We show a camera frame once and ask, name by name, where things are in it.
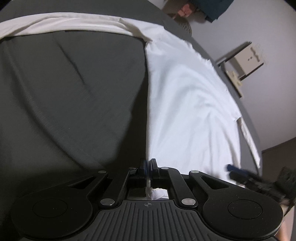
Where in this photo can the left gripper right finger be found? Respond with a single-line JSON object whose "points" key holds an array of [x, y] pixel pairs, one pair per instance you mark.
{"points": [[154, 170]]}

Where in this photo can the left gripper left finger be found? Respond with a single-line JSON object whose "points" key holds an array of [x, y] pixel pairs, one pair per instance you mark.
{"points": [[143, 168]]}

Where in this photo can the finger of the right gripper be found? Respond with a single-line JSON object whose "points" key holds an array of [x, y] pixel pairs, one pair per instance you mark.
{"points": [[235, 172]]}

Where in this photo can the white t-shirt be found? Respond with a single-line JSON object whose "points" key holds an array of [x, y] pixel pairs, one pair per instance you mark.
{"points": [[193, 121]]}

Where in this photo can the dark grey bed sheet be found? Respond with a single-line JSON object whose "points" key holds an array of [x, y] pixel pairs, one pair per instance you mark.
{"points": [[71, 101]]}

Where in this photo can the cream dining chair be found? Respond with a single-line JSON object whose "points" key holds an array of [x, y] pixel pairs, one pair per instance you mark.
{"points": [[240, 63]]}

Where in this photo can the grey round wicker stool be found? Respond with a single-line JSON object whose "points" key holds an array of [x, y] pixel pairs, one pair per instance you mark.
{"points": [[184, 24]]}

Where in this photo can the pink hanging cloth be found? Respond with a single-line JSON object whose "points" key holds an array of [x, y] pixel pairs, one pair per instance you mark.
{"points": [[186, 10]]}

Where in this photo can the dark teal hanging jacket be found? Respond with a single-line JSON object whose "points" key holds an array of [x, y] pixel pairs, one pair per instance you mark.
{"points": [[212, 9]]}

